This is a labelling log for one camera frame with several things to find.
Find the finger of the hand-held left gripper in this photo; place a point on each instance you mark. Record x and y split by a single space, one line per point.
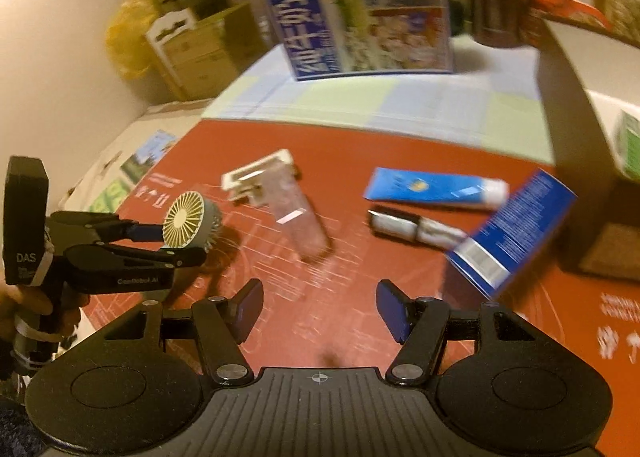
150 257
147 232

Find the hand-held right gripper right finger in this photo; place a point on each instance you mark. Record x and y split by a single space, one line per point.
390 309

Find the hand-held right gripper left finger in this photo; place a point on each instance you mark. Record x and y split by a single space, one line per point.
250 307

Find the teal handheld mini fan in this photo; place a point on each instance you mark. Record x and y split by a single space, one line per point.
185 219

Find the clear plastic case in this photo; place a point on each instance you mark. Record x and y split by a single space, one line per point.
300 222

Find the blue tube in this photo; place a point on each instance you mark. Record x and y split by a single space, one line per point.
425 187

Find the small blue box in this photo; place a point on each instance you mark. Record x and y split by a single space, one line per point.
515 232

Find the brown cardboard shoebox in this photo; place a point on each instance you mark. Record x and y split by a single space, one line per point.
575 137

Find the small green box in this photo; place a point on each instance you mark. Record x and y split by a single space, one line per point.
630 147

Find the person's left hand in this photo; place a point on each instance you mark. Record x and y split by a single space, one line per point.
25 309

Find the white printed sheet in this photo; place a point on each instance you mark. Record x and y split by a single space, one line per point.
150 147

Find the red printed cardboard sheet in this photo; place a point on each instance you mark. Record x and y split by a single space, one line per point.
320 162

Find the brown cardboard box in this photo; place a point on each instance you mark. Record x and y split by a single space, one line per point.
210 52

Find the yellow plastic bag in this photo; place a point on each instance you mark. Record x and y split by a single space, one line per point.
125 27

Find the pale checked tablecloth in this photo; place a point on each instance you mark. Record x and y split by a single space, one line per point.
400 102

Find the blue milk carton box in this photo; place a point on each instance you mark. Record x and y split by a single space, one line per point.
350 12

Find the dark green glass jar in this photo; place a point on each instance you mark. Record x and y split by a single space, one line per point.
459 17

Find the red instant meal tray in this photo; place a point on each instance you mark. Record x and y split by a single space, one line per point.
565 7

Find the beige quilted chair cover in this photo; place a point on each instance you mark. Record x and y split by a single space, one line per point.
625 12

